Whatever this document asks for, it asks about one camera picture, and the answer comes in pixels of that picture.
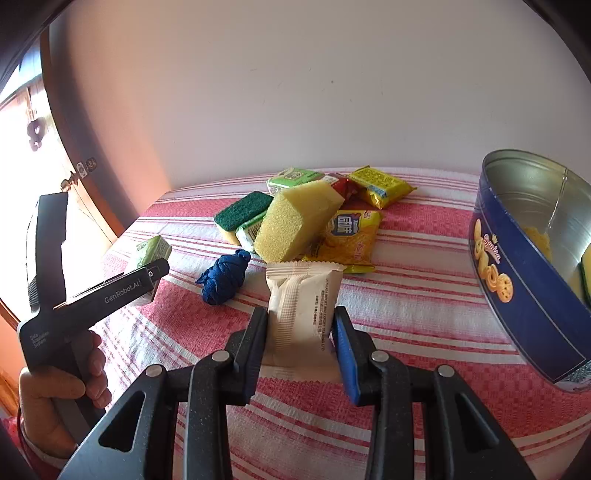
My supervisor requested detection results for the beige snack packet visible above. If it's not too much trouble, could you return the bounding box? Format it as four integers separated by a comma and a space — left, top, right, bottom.
262, 262, 344, 383

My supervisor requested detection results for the green-topped scouring sponge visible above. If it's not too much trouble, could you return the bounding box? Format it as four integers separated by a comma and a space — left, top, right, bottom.
213, 191, 273, 245

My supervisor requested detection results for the large yellow sponge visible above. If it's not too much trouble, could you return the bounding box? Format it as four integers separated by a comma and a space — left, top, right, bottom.
254, 180, 345, 263

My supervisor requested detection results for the yellow XianWei cracker packet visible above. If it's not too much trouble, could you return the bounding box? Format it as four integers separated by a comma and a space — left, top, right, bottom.
301, 210, 382, 274

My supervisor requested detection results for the green tissue pack beige label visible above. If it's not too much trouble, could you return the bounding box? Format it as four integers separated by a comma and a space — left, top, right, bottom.
266, 167, 324, 196

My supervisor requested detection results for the red snack packet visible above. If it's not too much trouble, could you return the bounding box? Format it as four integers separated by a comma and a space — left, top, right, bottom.
322, 172, 365, 200

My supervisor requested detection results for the yellow snack packet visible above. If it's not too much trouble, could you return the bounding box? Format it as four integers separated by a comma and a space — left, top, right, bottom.
348, 165, 416, 210

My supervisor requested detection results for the green tea tissue pack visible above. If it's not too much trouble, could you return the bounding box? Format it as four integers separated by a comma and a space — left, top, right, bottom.
235, 211, 266, 253

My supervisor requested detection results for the person's left hand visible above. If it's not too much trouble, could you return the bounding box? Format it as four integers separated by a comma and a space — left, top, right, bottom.
19, 331, 111, 459

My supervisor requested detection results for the blue knotted cloth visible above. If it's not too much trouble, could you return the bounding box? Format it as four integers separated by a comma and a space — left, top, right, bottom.
195, 249, 252, 306

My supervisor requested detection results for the small green tissue pack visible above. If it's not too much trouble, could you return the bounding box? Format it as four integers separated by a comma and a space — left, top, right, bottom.
129, 234, 174, 305

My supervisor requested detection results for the pink striped bed cover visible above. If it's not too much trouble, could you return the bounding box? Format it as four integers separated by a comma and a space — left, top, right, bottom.
8, 166, 591, 480

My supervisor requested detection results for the blue round cookie tin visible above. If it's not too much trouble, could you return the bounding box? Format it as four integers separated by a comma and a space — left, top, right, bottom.
468, 149, 590, 392

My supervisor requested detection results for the wooden door frame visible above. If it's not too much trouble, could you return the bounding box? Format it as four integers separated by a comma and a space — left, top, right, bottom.
0, 27, 139, 416

